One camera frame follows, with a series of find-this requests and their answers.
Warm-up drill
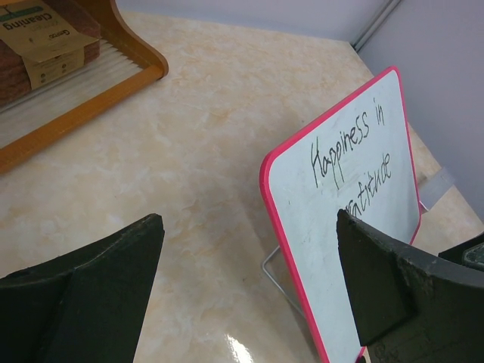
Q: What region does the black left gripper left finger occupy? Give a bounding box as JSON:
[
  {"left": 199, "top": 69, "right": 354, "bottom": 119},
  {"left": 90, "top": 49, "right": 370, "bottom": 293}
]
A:
[{"left": 1, "top": 213, "right": 165, "bottom": 362}]

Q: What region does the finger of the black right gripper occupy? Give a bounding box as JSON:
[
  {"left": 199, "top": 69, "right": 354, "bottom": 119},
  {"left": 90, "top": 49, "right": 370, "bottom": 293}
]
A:
[{"left": 438, "top": 234, "right": 484, "bottom": 271}]

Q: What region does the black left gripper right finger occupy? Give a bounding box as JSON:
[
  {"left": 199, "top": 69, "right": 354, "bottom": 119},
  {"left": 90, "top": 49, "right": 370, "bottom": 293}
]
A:
[{"left": 337, "top": 209, "right": 483, "bottom": 362}]

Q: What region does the pink framed whiteboard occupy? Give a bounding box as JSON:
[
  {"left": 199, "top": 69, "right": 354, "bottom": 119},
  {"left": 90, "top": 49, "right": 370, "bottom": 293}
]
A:
[{"left": 259, "top": 66, "right": 423, "bottom": 363}]

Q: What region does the orange wooden shelf rack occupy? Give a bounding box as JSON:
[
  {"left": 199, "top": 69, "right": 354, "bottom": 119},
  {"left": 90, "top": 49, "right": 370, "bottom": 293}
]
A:
[{"left": 1, "top": 1, "right": 169, "bottom": 173}]

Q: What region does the brown block right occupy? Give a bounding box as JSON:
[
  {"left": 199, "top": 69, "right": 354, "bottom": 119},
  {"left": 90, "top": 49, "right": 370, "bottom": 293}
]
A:
[{"left": 1, "top": 1, "right": 101, "bottom": 106}]

